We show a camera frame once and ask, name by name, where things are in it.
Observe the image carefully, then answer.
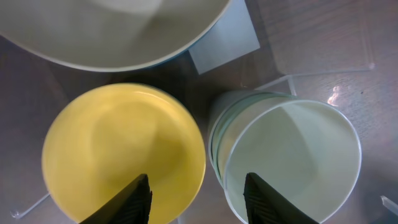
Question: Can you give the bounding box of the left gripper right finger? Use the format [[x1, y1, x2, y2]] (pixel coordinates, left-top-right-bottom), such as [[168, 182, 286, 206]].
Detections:
[[243, 172, 318, 224]]

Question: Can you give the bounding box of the cream cup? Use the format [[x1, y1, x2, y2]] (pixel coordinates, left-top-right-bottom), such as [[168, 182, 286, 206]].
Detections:
[[218, 97, 362, 223]]

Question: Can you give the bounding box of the white label in container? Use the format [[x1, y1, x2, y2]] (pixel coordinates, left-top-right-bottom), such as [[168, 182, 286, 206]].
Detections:
[[189, 0, 260, 75]]

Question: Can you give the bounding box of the cream bowl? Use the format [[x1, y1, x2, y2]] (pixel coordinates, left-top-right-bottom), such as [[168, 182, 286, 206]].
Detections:
[[1, 0, 230, 72]]

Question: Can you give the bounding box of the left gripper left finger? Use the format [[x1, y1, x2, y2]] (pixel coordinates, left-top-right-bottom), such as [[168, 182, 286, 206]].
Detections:
[[80, 174, 152, 224]]

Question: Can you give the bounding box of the green cup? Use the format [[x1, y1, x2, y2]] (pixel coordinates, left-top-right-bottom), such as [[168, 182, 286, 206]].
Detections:
[[212, 93, 295, 187]]

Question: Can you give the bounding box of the grey cup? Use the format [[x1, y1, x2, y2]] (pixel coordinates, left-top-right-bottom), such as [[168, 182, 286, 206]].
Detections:
[[207, 90, 286, 175]]

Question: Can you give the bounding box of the small yellow bowl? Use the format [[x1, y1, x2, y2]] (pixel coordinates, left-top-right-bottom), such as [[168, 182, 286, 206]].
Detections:
[[42, 83, 206, 223]]

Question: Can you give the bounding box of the clear plastic storage container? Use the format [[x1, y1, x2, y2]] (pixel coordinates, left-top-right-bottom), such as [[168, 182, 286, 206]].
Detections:
[[1, 0, 397, 223]]

